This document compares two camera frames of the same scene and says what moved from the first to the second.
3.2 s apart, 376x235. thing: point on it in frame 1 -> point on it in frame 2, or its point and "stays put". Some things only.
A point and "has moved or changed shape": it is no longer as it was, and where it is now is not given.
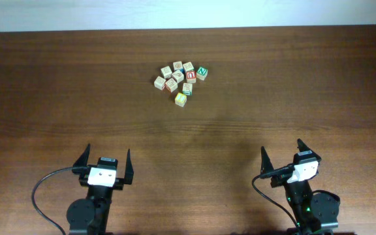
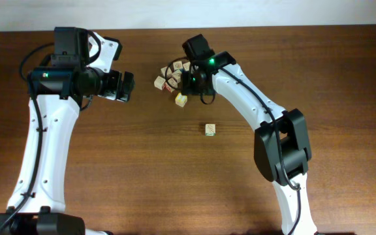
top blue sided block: [177, 65] stays put
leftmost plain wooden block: [159, 83] stays put
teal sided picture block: [187, 89] has moved or changed shape
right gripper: [266, 164] -> [186, 78]
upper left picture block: [166, 72] stays put
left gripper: [127, 177] -> [111, 89]
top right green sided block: [188, 66] stays put
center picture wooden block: [178, 76] stays put
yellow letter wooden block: [181, 99] stays put
